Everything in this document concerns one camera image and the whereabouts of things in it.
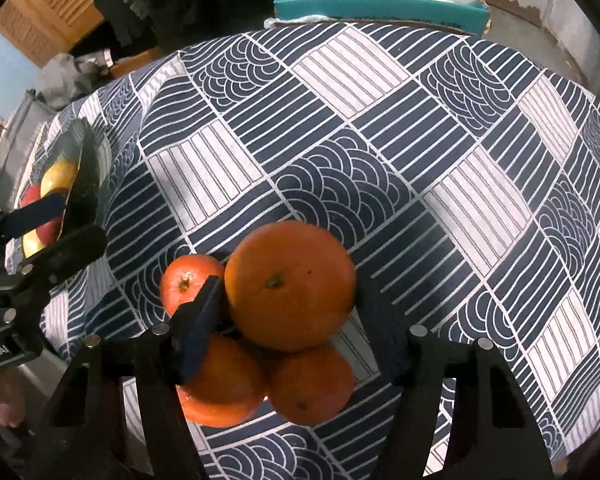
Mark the dark red apple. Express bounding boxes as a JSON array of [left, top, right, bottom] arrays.
[[19, 184, 67, 244]]

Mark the small tangerine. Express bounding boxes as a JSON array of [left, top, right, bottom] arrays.
[[160, 255, 224, 316]]

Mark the small orange bottom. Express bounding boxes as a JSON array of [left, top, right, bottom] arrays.
[[266, 346, 355, 426]]

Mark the large orange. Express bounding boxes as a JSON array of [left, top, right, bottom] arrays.
[[224, 220, 356, 352]]

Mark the round yellow-green pear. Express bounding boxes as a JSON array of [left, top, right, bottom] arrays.
[[22, 230, 45, 258]]

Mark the pointed yellow-green pear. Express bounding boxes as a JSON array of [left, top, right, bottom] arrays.
[[40, 158, 79, 197]]

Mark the person's left hand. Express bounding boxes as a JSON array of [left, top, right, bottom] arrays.
[[0, 367, 26, 428]]

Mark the clear glass plate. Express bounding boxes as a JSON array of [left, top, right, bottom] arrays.
[[33, 118, 111, 247]]

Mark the grey fabric storage bag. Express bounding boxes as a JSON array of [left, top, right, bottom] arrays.
[[0, 90, 55, 210]]

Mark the grey clothes pile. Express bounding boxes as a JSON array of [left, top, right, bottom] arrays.
[[35, 49, 114, 110]]

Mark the wooden drawer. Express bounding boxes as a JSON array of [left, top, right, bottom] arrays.
[[109, 47, 163, 79]]

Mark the wooden louvered wardrobe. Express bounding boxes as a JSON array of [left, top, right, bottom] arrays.
[[0, 0, 104, 67]]

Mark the blue white patterned tablecloth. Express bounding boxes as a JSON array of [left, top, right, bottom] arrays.
[[23, 23, 600, 462]]

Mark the teal plastic bin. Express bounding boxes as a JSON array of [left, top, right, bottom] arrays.
[[274, 0, 490, 36]]

